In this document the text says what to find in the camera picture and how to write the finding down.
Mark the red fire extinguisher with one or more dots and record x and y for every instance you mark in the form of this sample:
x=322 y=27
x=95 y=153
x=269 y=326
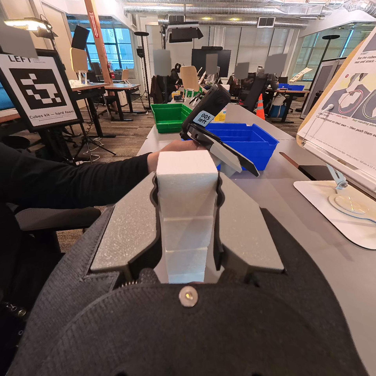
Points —
x=110 y=69

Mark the blue plastic bin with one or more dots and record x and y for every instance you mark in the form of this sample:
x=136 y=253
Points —
x=290 y=87
x=252 y=141

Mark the black chair armrest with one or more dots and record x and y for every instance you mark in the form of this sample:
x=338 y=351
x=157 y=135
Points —
x=55 y=219

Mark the black wall screen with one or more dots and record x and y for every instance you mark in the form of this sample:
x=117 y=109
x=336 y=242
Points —
x=224 y=61

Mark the black office chair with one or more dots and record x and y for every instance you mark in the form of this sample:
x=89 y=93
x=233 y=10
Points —
x=254 y=94

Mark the black studio softbox light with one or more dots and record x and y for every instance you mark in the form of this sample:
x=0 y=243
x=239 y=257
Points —
x=183 y=33

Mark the white-based document stand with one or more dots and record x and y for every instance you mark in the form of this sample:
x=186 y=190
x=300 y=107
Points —
x=317 y=191

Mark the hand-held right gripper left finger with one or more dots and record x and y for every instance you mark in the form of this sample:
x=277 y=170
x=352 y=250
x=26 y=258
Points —
x=129 y=232

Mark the black floor lamp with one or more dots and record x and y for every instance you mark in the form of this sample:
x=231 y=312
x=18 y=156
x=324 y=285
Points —
x=331 y=37

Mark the person's left hand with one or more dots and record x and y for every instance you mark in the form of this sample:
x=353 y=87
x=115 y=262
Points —
x=176 y=146

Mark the framed black-white marker sign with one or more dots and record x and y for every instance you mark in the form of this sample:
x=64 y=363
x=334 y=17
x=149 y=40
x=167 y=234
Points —
x=38 y=88

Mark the person's left forearm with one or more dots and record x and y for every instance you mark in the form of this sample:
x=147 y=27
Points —
x=73 y=179

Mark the white foam cube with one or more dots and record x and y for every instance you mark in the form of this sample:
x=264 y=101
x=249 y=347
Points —
x=185 y=261
x=186 y=278
x=186 y=182
x=185 y=232

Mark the black easel tripod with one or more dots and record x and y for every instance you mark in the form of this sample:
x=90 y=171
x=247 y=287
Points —
x=50 y=141

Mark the lit panel light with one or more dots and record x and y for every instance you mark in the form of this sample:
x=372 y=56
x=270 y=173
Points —
x=26 y=25

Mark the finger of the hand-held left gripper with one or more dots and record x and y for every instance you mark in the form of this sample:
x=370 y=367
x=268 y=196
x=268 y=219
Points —
x=249 y=167
x=224 y=155

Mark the green plastic bin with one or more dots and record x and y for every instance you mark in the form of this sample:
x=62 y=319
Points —
x=170 y=117

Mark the black light stand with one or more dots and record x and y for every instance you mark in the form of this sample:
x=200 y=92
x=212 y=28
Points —
x=140 y=53

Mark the cleaning wipes container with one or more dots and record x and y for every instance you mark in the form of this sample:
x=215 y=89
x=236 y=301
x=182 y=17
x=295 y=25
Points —
x=221 y=116

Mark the printed instruction sheet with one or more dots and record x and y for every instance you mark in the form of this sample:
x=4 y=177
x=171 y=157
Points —
x=346 y=132

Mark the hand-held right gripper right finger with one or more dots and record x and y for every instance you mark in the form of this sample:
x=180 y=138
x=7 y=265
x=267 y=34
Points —
x=246 y=235

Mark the wooden top desk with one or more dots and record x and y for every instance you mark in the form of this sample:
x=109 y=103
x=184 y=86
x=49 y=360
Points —
x=293 y=91
x=123 y=86
x=91 y=85

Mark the orange traffic cone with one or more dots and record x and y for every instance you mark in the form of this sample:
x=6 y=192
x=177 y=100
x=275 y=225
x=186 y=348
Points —
x=260 y=110

